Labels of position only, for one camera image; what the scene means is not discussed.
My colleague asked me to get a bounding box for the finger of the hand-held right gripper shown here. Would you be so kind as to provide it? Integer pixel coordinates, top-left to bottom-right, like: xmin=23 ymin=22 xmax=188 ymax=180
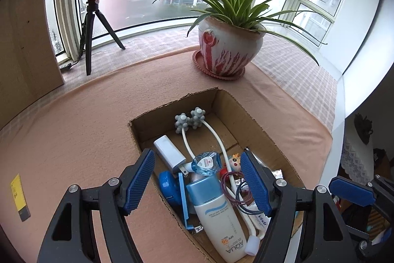
xmin=347 ymin=227 xmax=394 ymax=258
xmin=328 ymin=175 xmax=394 ymax=221

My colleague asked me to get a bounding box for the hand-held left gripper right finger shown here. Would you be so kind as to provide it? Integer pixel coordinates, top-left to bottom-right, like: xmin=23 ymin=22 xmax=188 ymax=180
xmin=240 ymin=150 xmax=359 ymax=263

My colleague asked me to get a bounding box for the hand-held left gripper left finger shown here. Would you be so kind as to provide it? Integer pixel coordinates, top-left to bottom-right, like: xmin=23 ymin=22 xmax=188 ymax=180
xmin=37 ymin=148 xmax=156 ymax=263

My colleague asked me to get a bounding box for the dark hair tie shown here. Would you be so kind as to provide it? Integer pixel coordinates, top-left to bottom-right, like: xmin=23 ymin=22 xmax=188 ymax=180
xmin=220 ymin=172 xmax=256 ymax=207

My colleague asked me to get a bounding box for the orange toy keychain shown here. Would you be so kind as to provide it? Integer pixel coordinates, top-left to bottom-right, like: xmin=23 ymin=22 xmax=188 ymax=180
xmin=220 ymin=153 xmax=242 ymax=177

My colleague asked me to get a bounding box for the white tissue pack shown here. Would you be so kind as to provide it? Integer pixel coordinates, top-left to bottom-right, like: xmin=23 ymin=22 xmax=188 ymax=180
xmin=240 ymin=201 xmax=272 ymax=236

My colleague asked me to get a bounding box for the white charger plug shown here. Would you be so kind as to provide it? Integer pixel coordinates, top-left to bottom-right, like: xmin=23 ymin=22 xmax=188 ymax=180
xmin=153 ymin=135 xmax=190 ymax=177

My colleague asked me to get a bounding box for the white sunscreen bottle blue cap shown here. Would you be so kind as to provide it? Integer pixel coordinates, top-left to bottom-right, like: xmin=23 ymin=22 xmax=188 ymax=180
xmin=185 ymin=174 xmax=252 ymax=263

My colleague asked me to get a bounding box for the cardboard box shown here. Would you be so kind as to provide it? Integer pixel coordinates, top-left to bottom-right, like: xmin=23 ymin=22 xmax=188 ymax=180
xmin=127 ymin=87 xmax=306 ymax=263

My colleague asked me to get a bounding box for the clear blue correction tape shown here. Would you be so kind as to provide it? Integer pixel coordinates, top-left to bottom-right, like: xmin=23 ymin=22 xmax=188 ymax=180
xmin=191 ymin=151 xmax=223 ymax=175

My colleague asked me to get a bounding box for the blue phone stand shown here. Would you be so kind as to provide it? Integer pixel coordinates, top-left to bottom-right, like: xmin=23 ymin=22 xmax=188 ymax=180
xmin=178 ymin=172 xmax=195 ymax=230

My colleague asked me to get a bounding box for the small white bottle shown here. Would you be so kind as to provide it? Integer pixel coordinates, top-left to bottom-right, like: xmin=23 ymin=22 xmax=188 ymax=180
xmin=244 ymin=235 xmax=263 ymax=256

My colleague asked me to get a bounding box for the white lace cloth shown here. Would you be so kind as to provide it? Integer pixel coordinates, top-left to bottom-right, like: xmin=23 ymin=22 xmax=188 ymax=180
xmin=340 ymin=133 xmax=375 ymax=181

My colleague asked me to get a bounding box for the white massage roller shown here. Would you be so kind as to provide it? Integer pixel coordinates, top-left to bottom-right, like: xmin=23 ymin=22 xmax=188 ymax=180
xmin=174 ymin=107 xmax=263 ymax=239

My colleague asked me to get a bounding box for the pink table cloth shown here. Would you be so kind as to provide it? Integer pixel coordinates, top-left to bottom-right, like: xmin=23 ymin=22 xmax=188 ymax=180
xmin=0 ymin=44 xmax=335 ymax=263

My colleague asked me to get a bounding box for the checked pink cloth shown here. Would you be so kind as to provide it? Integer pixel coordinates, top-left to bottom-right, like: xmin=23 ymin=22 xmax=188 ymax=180
xmin=62 ymin=31 xmax=338 ymax=136

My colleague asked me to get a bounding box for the pink pot saucer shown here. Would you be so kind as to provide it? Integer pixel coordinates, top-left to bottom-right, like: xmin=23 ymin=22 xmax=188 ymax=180
xmin=192 ymin=49 xmax=247 ymax=81

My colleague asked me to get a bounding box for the yellow and grey ruler card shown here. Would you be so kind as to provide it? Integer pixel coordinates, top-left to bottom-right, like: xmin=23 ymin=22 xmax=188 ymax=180
xmin=10 ymin=173 xmax=32 ymax=222

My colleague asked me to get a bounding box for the white and red flower pot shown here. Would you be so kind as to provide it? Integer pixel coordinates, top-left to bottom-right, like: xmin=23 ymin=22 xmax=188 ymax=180
xmin=197 ymin=16 xmax=265 ymax=76

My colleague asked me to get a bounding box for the black tripod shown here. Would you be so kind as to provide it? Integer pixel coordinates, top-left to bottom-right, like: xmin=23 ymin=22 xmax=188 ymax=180
xmin=78 ymin=0 xmax=126 ymax=76

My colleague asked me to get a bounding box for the wooden board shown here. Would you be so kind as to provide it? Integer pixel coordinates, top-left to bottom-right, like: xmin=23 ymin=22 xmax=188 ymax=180
xmin=0 ymin=0 xmax=65 ymax=132

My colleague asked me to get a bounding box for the green spider plant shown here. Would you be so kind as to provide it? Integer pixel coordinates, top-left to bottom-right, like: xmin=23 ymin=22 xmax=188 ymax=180
xmin=153 ymin=0 xmax=336 ymax=67

